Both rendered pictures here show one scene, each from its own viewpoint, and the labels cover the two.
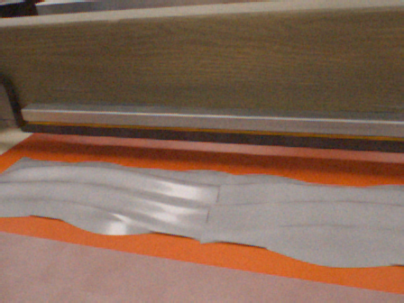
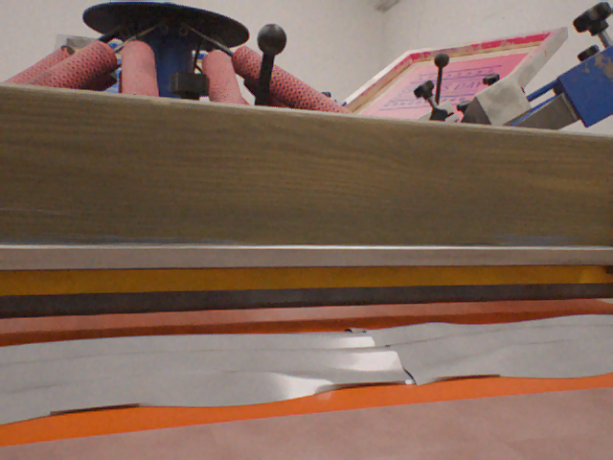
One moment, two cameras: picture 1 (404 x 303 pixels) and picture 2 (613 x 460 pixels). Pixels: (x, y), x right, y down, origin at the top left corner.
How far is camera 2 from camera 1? 0.19 m
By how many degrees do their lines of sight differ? 45
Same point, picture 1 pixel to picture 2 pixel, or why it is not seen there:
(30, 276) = not seen: outside the picture
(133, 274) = (388, 426)
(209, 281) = (497, 410)
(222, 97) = (311, 227)
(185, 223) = (372, 368)
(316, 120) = (437, 248)
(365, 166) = (469, 316)
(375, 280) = not seen: outside the picture
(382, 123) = (501, 248)
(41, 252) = (173, 445)
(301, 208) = (487, 336)
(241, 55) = (343, 170)
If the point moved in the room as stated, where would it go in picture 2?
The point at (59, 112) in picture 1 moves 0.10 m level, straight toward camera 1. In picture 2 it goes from (19, 248) to (220, 276)
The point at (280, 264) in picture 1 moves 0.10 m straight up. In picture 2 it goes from (536, 384) to (556, 103)
